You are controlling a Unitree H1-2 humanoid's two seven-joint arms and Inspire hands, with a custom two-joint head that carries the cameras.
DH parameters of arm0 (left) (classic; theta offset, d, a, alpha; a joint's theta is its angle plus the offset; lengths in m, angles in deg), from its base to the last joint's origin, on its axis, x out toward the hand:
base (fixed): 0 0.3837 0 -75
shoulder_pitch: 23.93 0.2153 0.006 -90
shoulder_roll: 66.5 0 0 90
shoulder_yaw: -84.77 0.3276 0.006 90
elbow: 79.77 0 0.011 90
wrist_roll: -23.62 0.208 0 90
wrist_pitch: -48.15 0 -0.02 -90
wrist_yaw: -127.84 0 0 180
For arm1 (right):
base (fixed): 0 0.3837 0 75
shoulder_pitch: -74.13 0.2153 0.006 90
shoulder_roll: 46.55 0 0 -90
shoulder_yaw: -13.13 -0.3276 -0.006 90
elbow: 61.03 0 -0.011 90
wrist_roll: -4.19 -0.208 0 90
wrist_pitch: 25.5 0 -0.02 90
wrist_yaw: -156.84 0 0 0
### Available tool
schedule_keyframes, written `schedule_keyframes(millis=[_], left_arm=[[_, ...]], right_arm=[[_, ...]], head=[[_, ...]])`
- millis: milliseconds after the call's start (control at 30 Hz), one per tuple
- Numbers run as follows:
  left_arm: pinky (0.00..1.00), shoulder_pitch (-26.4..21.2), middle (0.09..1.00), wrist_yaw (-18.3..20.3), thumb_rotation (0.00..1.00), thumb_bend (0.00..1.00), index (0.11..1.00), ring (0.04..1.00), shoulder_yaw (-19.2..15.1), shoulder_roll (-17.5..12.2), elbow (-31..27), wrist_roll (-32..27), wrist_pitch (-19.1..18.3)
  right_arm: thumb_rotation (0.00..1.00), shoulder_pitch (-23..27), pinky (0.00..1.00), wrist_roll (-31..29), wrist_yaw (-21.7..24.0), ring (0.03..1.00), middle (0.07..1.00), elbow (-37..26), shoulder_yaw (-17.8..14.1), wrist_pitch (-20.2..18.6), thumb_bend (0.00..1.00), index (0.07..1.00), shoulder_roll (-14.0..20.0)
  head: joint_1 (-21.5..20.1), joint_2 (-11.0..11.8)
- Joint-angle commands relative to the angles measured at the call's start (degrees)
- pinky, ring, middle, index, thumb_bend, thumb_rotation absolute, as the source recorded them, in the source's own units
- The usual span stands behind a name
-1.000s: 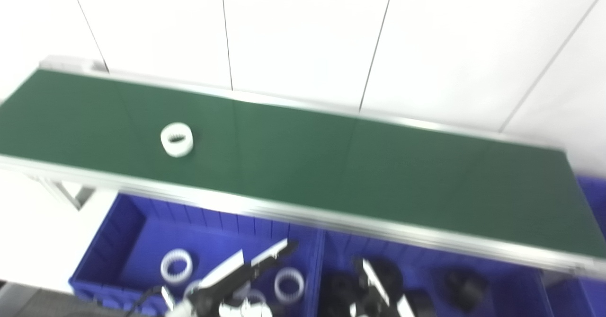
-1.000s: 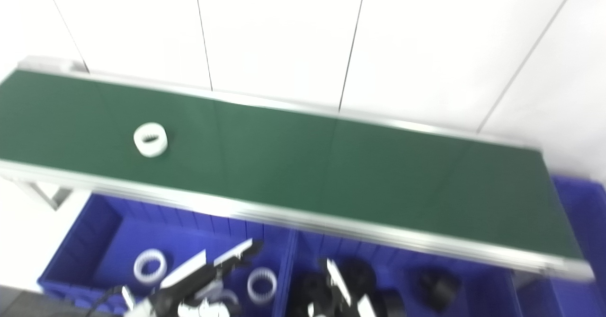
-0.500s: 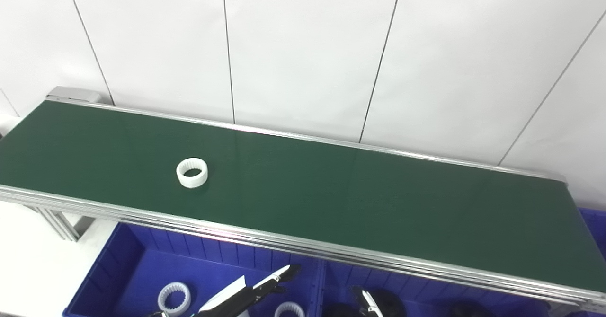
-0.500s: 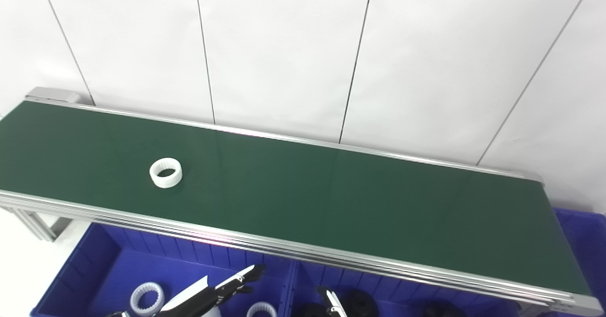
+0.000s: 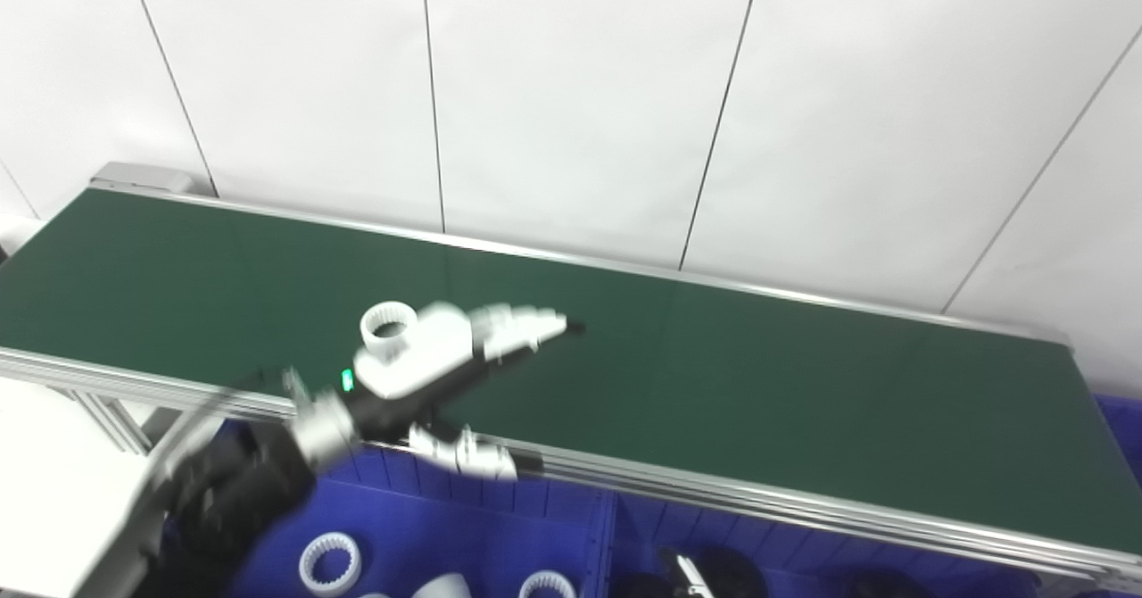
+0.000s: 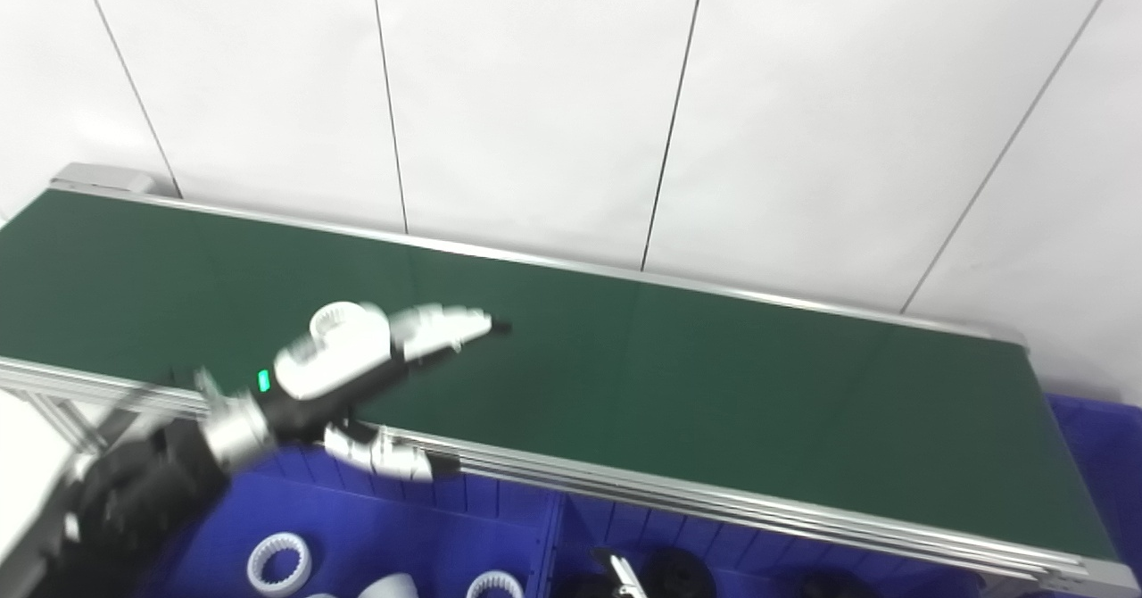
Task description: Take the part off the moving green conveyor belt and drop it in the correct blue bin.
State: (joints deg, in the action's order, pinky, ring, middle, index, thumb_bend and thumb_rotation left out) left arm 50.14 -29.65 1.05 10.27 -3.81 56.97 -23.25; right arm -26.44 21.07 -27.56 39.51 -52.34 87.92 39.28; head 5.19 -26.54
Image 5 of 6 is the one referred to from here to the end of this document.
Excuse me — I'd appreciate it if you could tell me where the aluminium conveyor support frame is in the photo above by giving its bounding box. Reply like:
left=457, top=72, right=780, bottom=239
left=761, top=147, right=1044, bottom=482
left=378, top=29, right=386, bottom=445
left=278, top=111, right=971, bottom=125
left=62, top=384, right=184, bottom=456

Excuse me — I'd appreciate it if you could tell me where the large empty blue bin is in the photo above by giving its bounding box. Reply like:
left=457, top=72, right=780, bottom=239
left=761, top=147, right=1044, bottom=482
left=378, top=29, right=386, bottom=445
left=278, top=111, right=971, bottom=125
left=1090, top=391, right=1142, bottom=465

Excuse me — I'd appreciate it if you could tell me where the black plastic hub part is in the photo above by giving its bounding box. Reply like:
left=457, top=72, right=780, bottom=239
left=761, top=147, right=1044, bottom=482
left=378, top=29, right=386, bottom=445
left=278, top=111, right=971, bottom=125
left=843, top=567, right=929, bottom=598

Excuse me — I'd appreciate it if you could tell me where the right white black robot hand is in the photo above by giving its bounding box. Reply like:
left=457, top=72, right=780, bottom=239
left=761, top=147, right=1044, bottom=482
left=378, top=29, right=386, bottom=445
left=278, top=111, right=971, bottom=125
left=660, top=549, right=716, bottom=598

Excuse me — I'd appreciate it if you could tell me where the white plastic cap cylinder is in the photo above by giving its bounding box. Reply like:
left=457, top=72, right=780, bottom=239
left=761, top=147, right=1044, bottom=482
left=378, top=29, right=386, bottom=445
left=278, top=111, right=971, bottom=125
left=410, top=573, right=474, bottom=598

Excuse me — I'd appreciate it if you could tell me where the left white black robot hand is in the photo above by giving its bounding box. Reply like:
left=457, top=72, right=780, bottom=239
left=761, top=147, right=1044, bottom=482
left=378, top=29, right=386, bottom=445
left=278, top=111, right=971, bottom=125
left=342, top=302, right=587, bottom=482

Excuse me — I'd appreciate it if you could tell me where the blue bin with white parts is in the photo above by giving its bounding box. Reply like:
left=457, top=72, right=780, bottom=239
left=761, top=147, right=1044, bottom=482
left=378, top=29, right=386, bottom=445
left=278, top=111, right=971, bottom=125
left=219, top=442, right=618, bottom=598

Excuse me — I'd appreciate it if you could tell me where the black plastic cylinder part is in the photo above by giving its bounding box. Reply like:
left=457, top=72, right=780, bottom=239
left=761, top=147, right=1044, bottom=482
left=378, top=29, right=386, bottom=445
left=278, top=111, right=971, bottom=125
left=691, top=546, right=770, bottom=598

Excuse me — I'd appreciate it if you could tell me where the blue bin with black parts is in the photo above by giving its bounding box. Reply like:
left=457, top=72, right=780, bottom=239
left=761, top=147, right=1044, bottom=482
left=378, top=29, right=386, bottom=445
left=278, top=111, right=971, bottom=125
left=609, top=489, right=1142, bottom=598

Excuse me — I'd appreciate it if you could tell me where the white plastic ring part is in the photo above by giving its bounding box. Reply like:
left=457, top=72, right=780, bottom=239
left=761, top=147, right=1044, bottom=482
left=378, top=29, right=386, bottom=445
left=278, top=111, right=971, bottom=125
left=359, top=301, right=419, bottom=365

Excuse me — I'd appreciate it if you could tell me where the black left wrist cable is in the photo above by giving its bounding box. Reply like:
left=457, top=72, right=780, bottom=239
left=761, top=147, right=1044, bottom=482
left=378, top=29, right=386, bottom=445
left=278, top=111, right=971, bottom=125
left=147, top=370, right=295, bottom=492

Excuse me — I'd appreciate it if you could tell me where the green conveyor belt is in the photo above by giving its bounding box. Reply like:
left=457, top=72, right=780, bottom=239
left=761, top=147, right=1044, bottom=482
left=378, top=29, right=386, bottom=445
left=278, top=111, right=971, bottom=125
left=0, top=162, right=1142, bottom=594

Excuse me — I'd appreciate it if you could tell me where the white toothed ring gear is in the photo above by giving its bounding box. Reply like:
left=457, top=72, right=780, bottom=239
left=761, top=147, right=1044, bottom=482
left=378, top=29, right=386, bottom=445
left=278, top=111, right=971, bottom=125
left=298, top=532, right=363, bottom=598
left=518, top=569, right=578, bottom=598

